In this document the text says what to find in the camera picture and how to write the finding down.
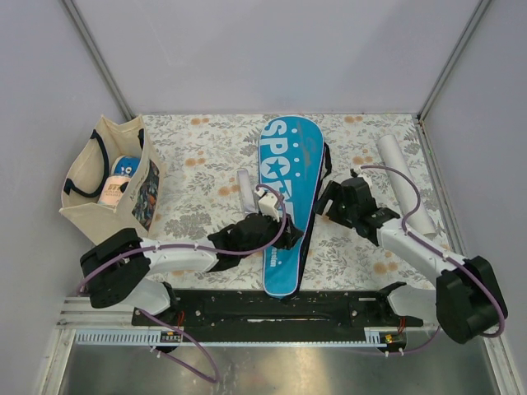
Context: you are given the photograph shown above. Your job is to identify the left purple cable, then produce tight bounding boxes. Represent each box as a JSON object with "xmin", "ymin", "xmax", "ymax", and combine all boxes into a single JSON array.
[{"xmin": 77, "ymin": 184, "xmax": 287, "ymax": 383}]

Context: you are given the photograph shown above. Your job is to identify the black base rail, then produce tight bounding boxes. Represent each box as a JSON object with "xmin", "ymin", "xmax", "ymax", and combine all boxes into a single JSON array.
[{"xmin": 157, "ymin": 290, "xmax": 423, "ymax": 333}]

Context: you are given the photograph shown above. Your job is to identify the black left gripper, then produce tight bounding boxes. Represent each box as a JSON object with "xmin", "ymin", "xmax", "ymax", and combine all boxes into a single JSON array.
[{"xmin": 240, "ymin": 209, "xmax": 303, "ymax": 259}]

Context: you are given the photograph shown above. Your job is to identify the blue badminton racket cover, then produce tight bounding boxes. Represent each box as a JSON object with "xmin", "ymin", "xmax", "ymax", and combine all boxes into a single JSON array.
[{"xmin": 259, "ymin": 116, "xmax": 332, "ymax": 299}]

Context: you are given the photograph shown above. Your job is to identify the cream canvas tote bag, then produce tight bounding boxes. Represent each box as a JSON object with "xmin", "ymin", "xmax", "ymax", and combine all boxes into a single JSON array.
[{"xmin": 59, "ymin": 115, "xmax": 166, "ymax": 244}]

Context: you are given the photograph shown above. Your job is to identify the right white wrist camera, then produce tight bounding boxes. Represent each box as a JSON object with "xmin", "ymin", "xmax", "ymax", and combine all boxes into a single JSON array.
[{"xmin": 350, "ymin": 167, "xmax": 371, "ymax": 184}]

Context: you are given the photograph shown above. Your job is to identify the white slotted cable duct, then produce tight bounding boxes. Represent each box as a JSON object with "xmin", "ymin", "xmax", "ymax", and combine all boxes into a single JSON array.
[{"xmin": 75, "ymin": 327, "xmax": 407, "ymax": 350}]

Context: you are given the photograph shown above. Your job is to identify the clear plastic grip box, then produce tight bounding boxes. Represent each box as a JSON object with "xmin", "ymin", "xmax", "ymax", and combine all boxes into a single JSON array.
[{"xmin": 237, "ymin": 169, "xmax": 257, "ymax": 215}]

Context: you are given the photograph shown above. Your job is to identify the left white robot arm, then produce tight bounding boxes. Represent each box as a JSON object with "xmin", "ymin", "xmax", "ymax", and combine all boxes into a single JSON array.
[{"xmin": 80, "ymin": 213, "xmax": 304, "ymax": 325}]

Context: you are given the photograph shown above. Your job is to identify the floral tablecloth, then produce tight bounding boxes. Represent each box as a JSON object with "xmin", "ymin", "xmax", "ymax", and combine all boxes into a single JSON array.
[{"xmin": 143, "ymin": 114, "xmax": 450, "ymax": 290}]

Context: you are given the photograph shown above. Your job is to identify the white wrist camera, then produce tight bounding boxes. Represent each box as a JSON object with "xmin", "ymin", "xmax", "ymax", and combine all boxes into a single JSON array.
[
  {"xmin": 350, "ymin": 167, "xmax": 371, "ymax": 184},
  {"xmin": 253, "ymin": 187, "xmax": 282, "ymax": 222}
]

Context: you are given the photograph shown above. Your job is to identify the white shuttlecock tube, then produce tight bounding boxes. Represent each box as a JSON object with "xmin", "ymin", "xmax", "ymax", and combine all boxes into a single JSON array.
[{"xmin": 377, "ymin": 134, "xmax": 436, "ymax": 239}]

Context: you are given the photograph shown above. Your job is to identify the blue can in bag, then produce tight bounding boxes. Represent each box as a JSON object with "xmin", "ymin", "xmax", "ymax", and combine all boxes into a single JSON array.
[{"xmin": 111, "ymin": 156, "xmax": 141, "ymax": 178}]

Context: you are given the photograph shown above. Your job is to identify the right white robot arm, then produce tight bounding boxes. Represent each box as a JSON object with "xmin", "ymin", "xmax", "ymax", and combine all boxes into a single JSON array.
[{"xmin": 314, "ymin": 177, "xmax": 508, "ymax": 344}]

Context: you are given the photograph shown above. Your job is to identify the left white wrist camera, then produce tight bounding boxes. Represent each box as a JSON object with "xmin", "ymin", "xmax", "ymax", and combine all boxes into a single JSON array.
[{"xmin": 253, "ymin": 187, "xmax": 282, "ymax": 222}]

